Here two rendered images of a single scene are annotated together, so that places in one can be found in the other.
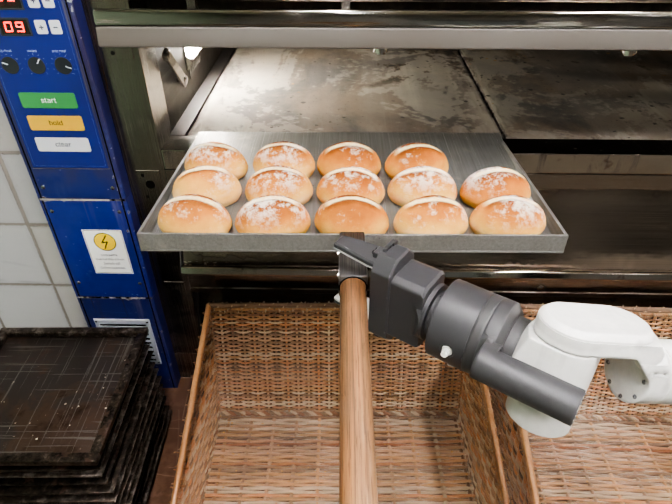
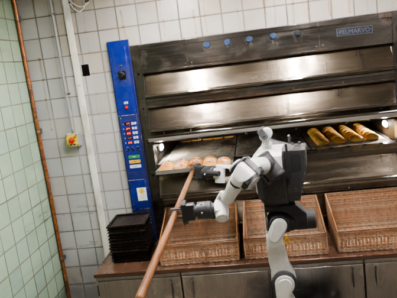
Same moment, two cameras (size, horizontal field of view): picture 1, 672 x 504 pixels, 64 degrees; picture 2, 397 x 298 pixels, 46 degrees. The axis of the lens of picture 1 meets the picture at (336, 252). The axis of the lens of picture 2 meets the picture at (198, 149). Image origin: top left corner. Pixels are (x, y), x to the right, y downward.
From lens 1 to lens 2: 2.65 m
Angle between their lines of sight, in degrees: 27
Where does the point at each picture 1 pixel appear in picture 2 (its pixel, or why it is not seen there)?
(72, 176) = (136, 174)
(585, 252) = not seen: hidden behind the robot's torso
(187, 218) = (164, 168)
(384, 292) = (196, 169)
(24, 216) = (122, 187)
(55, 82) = (136, 152)
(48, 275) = (124, 205)
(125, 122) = (148, 160)
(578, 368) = (220, 169)
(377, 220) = not seen: hidden behind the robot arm
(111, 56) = (147, 146)
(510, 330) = (212, 168)
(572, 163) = not seen: hidden behind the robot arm
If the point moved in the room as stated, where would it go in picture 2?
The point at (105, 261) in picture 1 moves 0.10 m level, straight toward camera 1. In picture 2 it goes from (140, 197) to (145, 199)
